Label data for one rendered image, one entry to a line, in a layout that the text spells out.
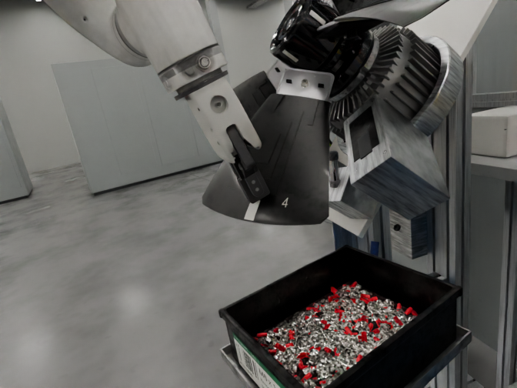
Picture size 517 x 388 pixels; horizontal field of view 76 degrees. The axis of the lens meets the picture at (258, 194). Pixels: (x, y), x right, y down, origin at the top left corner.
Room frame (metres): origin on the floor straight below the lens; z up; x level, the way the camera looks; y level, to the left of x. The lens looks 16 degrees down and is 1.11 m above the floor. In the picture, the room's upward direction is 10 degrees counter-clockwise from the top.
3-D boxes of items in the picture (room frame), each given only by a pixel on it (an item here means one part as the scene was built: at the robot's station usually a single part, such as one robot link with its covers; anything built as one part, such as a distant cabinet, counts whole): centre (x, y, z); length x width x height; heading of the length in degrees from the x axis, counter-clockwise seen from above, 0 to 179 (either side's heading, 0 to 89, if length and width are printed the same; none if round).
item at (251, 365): (0.32, -0.07, 0.85); 0.22 x 0.17 x 0.07; 120
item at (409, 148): (0.52, -0.22, 0.98); 0.20 x 0.16 x 0.20; 105
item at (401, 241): (0.86, -0.44, 0.73); 0.15 x 0.09 x 0.22; 105
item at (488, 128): (0.89, -0.69, 0.92); 0.17 x 0.16 x 0.11; 105
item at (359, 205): (0.59, -0.17, 0.91); 0.12 x 0.08 x 0.12; 105
